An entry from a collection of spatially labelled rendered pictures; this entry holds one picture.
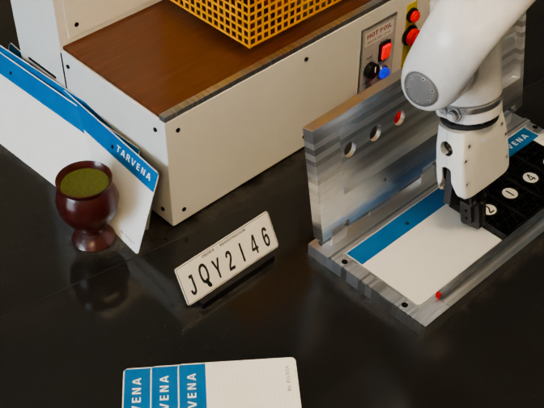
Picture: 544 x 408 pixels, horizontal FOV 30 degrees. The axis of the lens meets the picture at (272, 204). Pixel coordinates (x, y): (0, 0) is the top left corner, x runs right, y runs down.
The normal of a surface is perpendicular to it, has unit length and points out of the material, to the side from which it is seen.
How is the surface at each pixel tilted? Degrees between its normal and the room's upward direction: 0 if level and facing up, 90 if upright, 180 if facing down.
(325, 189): 81
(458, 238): 0
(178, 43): 0
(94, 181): 0
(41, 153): 63
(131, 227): 69
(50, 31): 90
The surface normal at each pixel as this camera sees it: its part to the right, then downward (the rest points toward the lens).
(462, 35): -0.32, 0.25
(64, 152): -0.63, 0.09
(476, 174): 0.65, 0.33
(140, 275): 0.00, -0.74
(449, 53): -0.44, 0.47
